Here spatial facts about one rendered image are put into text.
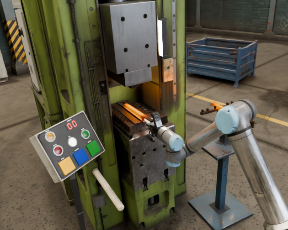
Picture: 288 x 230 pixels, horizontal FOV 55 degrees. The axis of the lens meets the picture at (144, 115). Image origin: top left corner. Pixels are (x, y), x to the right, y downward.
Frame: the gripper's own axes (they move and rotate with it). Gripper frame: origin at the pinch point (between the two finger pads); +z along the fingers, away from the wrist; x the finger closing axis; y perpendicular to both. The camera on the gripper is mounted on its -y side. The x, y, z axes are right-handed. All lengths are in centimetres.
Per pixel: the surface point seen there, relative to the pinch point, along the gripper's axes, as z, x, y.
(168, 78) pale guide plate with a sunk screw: 15.1, 29.2, -18.6
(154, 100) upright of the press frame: 26.4, 22.6, 1.9
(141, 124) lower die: 2.9, -2.9, 5.1
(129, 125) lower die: 5.2, -11.4, 4.2
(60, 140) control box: -13, -61, -11
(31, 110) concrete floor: 322, -47, 105
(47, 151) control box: -18, -70, -9
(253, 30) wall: 472, 659, 84
